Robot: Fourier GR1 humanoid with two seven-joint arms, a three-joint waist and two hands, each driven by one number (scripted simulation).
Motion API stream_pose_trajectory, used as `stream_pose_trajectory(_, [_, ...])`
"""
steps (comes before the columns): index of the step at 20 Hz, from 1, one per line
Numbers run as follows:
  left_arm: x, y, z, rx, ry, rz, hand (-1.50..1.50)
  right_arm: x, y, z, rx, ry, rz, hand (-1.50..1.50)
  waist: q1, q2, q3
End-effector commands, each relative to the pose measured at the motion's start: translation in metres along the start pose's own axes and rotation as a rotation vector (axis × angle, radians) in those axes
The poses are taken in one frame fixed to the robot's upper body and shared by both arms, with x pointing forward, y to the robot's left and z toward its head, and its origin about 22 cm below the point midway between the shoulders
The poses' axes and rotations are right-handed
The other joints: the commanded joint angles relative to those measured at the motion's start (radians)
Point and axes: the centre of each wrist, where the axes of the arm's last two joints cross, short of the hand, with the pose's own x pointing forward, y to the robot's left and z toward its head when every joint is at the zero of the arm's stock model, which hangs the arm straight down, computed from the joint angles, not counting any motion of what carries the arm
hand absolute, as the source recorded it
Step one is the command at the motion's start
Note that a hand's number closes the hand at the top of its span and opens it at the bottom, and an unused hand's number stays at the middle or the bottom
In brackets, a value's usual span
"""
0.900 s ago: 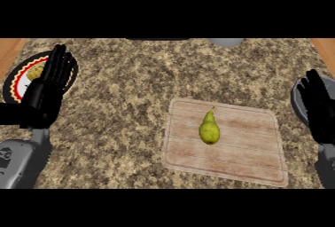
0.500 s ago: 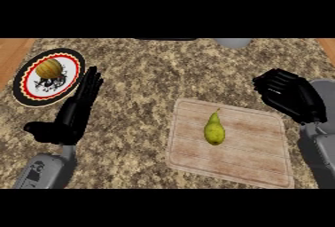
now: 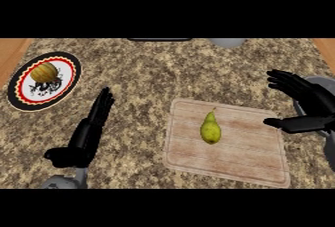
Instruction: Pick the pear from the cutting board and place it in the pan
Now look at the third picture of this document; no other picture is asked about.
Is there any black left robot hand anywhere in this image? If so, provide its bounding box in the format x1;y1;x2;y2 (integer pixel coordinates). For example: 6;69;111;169
43;86;117;169

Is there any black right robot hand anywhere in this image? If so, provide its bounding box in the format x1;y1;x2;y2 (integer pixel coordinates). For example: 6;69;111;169
261;69;335;135

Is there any pale wooden cutting board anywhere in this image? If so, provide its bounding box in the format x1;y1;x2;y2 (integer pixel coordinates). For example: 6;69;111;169
162;98;292;189

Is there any green pear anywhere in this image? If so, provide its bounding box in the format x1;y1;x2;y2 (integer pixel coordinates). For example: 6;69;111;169
199;107;223;145

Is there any round patterned plate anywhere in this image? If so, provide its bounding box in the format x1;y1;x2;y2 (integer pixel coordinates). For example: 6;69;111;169
6;51;83;113

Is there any yellow-orange striped squash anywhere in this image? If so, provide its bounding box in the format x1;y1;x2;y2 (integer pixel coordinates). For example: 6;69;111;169
30;61;61;84

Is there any grey rounded object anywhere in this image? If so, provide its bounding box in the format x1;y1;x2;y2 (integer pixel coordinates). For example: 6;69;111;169
205;37;248;50

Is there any dark flat appliance edge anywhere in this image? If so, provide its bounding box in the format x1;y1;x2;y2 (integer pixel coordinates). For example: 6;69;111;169
125;37;193;43

